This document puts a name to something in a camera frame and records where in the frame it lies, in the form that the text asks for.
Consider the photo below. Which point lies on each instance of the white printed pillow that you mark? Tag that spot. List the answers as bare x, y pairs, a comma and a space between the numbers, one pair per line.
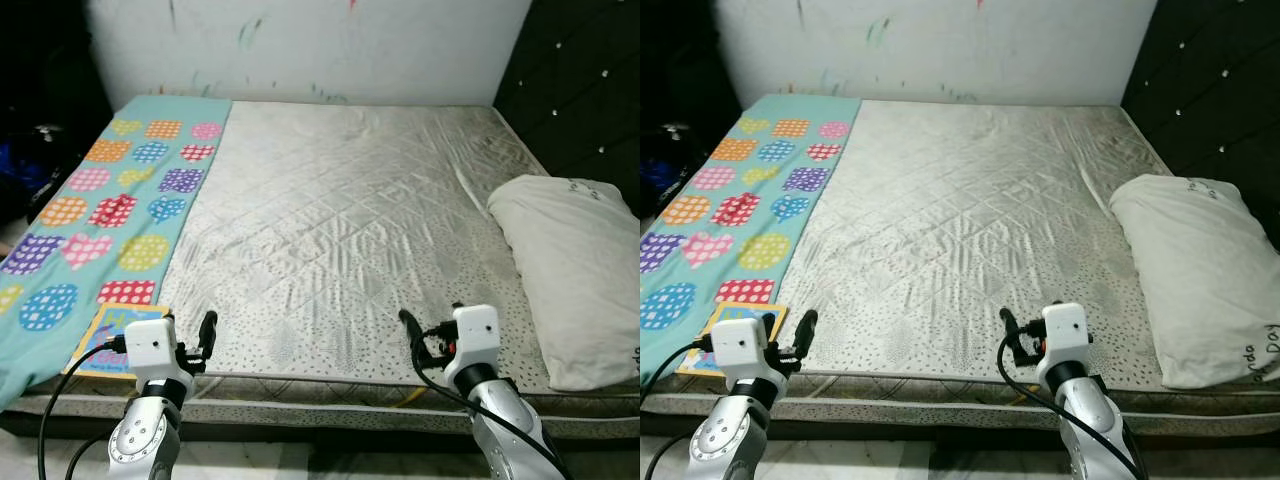
570, 270
1200, 270

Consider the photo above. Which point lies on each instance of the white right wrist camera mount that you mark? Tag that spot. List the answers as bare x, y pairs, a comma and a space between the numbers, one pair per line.
475, 330
1065, 328

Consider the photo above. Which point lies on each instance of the white patterned mattress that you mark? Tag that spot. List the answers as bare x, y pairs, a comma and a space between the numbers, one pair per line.
350, 200
980, 200

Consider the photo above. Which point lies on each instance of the blue bag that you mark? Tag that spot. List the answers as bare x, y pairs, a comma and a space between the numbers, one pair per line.
658, 175
22, 168

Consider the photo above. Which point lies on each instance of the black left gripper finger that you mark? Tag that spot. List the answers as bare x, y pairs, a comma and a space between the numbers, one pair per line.
770, 322
208, 333
806, 332

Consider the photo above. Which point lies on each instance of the patterned bed base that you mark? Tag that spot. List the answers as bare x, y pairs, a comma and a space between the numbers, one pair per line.
900, 420
320, 420

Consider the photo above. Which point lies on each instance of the black tufted headboard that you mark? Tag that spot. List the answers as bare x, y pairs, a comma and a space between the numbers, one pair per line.
580, 80
1210, 80

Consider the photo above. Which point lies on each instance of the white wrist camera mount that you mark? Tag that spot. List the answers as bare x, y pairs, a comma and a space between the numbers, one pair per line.
475, 330
150, 345
740, 345
1065, 328

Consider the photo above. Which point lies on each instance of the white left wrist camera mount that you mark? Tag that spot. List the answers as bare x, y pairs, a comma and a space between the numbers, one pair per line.
150, 345
740, 345

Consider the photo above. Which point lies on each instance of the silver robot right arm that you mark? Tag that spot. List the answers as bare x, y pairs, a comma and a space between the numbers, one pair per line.
1090, 420
500, 420

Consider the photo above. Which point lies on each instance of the blue yellow children's book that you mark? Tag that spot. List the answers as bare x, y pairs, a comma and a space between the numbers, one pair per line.
698, 352
100, 345

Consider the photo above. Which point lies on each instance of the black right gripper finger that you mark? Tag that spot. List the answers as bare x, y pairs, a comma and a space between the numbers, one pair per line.
411, 326
1011, 325

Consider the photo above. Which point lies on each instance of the turquoise blanket colourful shapes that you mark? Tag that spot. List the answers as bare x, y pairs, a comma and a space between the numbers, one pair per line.
700, 275
100, 275

